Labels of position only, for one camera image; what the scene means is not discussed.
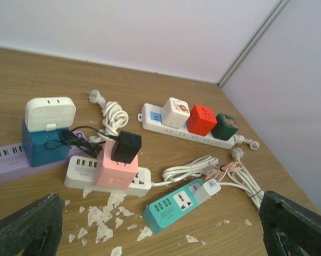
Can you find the white power strip centre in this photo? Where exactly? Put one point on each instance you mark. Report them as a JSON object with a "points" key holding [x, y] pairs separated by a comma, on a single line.
{"points": [[81, 174]]}

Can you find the long white power strip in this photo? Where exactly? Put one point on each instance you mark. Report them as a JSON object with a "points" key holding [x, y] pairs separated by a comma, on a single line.
{"points": [[150, 118]]}

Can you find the black power adapter with cable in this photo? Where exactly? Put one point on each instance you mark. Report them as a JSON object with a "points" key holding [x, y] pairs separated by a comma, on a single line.
{"points": [[126, 145]]}

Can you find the white square charger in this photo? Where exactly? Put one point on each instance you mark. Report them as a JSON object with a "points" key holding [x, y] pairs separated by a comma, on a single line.
{"points": [[48, 114]]}

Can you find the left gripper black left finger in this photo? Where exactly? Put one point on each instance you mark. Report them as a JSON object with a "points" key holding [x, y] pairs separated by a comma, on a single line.
{"points": [[36, 229]]}

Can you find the blue cube adapter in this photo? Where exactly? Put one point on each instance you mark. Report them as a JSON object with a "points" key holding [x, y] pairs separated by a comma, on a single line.
{"points": [[44, 147]]}

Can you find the dark green cube adapter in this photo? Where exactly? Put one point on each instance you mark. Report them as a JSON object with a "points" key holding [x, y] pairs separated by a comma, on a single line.
{"points": [[225, 127]]}

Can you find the white cartoon cube adapter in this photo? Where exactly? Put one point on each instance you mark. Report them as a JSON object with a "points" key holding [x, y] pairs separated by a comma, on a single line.
{"points": [[175, 113]]}

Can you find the purple power strip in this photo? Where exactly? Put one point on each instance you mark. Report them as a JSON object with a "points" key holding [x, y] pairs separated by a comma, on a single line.
{"points": [[14, 163]]}

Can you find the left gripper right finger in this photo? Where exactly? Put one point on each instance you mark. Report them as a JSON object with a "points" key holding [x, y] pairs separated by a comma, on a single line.
{"points": [[289, 228]]}

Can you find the pink cube adapter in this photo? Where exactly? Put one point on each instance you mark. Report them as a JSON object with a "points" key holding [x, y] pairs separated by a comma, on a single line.
{"points": [[112, 174]]}

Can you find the teal power strip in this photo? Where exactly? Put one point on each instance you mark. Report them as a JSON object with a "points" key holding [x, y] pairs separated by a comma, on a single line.
{"points": [[168, 209]]}

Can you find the red cube adapter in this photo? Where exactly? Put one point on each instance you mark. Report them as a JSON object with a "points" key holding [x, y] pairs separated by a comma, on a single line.
{"points": [[201, 121]]}

